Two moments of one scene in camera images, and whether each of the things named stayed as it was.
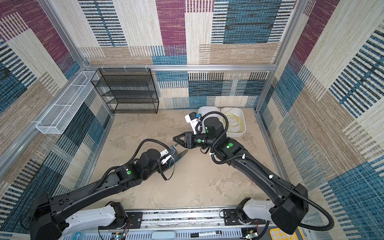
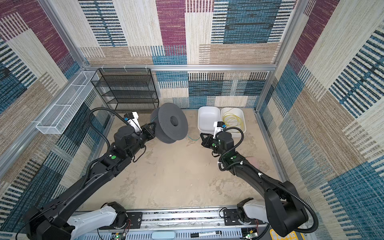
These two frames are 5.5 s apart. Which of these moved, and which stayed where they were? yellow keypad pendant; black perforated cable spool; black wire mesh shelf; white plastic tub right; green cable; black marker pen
Moved: green cable; black perforated cable spool
Stayed: black marker pen; white plastic tub right; yellow keypad pendant; black wire mesh shelf
